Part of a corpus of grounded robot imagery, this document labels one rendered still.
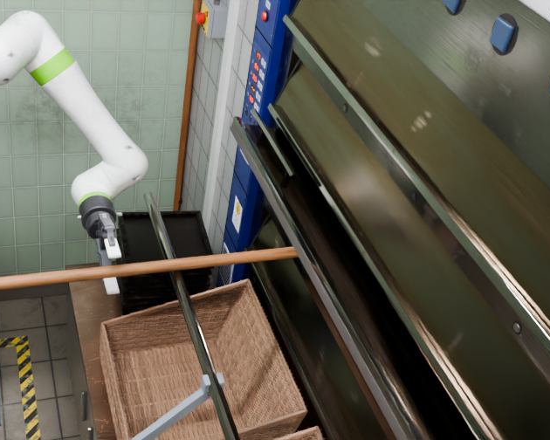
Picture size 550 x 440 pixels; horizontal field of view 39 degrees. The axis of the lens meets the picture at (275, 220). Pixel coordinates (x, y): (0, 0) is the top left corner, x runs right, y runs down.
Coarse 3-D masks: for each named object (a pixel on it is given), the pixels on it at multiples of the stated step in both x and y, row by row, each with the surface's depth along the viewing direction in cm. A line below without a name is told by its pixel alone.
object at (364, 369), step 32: (256, 128) 216; (288, 160) 207; (288, 192) 193; (320, 192) 198; (288, 224) 180; (320, 224) 185; (320, 256) 174; (352, 256) 178; (320, 288) 165; (352, 288) 167; (384, 320) 161; (352, 352) 152; (384, 352) 153; (416, 352) 156; (416, 384) 148; (416, 416) 140; (448, 416) 143
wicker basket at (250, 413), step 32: (224, 288) 247; (128, 320) 243; (160, 320) 248; (224, 320) 257; (256, 320) 240; (128, 352) 251; (160, 352) 253; (192, 352) 255; (224, 352) 256; (256, 352) 237; (128, 384) 240; (160, 384) 242; (192, 384) 244; (224, 384) 246; (256, 384) 236; (288, 384) 218; (128, 416) 230; (160, 416) 232; (192, 416) 234; (256, 416) 232; (288, 416) 208
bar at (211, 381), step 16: (160, 224) 212; (160, 240) 207; (176, 272) 197; (176, 288) 193; (192, 304) 190; (192, 320) 184; (192, 336) 181; (208, 352) 177; (208, 368) 173; (208, 384) 169; (192, 400) 172; (224, 400) 166; (176, 416) 173; (224, 416) 163; (144, 432) 175; (160, 432) 175; (224, 432) 160
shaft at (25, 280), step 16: (208, 256) 199; (224, 256) 200; (240, 256) 201; (256, 256) 203; (272, 256) 204; (288, 256) 206; (48, 272) 185; (64, 272) 186; (80, 272) 187; (96, 272) 188; (112, 272) 189; (128, 272) 191; (144, 272) 193; (0, 288) 181
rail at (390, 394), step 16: (240, 128) 209; (256, 160) 199; (272, 176) 192; (272, 192) 189; (288, 208) 182; (304, 240) 173; (320, 272) 165; (336, 288) 162; (336, 304) 159; (352, 320) 154; (352, 336) 153; (368, 352) 148; (384, 384) 142; (400, 400) 139; (400, 416) 137; (416, 432) 134
